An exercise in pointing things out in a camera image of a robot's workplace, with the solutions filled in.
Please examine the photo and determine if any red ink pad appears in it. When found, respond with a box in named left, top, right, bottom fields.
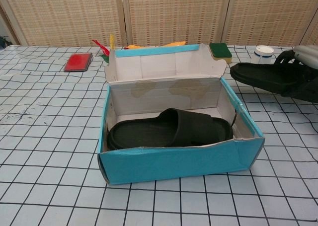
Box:
left=63, top=53, right=94, bottom=73

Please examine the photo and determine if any blue checkered tablecloth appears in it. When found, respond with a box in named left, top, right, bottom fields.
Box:
left=0, top=45, right=318, bottom=226

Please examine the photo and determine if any woven folding screen panel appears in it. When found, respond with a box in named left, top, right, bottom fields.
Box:
left=222, top=0, right=318, bottom=47
left=123, top=0, right=233, bottom=48
left=0, top=0, right=127, bottom=48
left=300, top=7, right=318, bottom=47

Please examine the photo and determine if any black slipper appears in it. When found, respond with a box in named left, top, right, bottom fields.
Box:
left=106, top=108, right=235, bottom=151
left=230, top=62, right=318, bottom=104

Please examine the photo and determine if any green yellow sponge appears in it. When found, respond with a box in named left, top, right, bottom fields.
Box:
left=208, top=42, right=233, bottom=64

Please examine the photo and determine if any white paper cup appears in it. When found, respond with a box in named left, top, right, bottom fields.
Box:
left=253, top=45, right=274, bottom=65

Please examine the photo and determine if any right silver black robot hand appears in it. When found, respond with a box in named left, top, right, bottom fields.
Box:
left=274, top=45, right=318, bottom=69

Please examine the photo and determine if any blue cardboard shoe box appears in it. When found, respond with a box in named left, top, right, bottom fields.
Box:
left=96, top=43, right=264, bottom=186

